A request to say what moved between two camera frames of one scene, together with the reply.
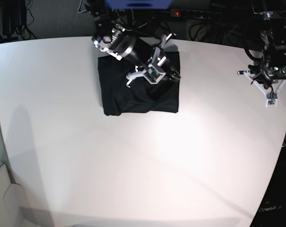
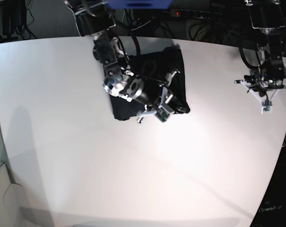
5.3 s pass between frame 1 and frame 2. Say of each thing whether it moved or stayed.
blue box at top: stayed
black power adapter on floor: stayed
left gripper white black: moved
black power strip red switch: stayed
